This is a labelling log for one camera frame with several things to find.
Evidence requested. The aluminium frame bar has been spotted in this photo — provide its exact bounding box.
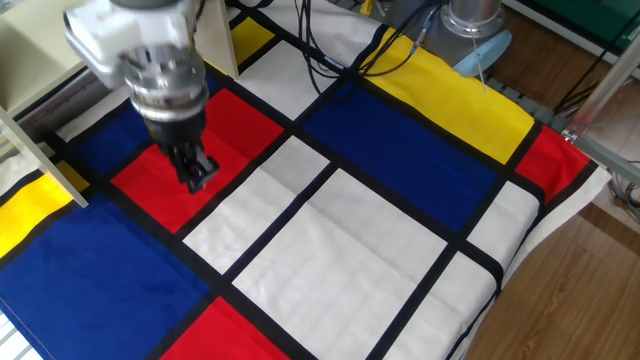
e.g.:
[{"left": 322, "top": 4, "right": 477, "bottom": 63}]
[{"left": 562, "top": 44, "right": 640, "bottom": 187}]

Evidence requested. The black cable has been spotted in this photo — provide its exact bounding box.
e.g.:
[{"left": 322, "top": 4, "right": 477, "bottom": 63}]
[
  {"left": 357, "top": 2, "right": 444, "bottom": 79},
  {"left": 294, "top": 0, "right": 346, "bottom": 96}
]

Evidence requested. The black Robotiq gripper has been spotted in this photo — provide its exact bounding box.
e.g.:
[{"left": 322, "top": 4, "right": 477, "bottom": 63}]
[{"left": 144, "top": 109, "right": 221, "bottom": 195}]

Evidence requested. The cream wooden shelf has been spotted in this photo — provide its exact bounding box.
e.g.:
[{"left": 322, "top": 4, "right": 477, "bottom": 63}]
[{"left": 0, "top": 0, "right": 240, "bottom": 209}]

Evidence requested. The grey cable metal connector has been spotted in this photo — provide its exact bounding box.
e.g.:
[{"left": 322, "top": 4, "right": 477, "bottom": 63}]
[{"left": 408, "top": 4, "right": 441, "bottom": 56}]

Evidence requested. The Mondrian pattern cloth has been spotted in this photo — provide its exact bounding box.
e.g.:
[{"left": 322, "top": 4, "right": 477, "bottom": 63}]
[{"left": 0, "top": 0, "right": 614, "bottom": 360}]

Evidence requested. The aluminium profile rail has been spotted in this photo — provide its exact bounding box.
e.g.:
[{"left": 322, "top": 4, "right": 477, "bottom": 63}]
[{"left": 14, "top": 64, "right": 131, "bottom": 141}]

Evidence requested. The white cable tie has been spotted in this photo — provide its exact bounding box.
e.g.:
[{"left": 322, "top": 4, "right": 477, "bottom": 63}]
[{"left": 471, "top": 37, "right": 488, "bottom": 95}]

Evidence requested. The grey cable bundle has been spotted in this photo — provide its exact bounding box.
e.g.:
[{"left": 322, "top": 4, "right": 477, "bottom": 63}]
[{"left": 607, "top": 159, "right": 640, "bottom": 224}]

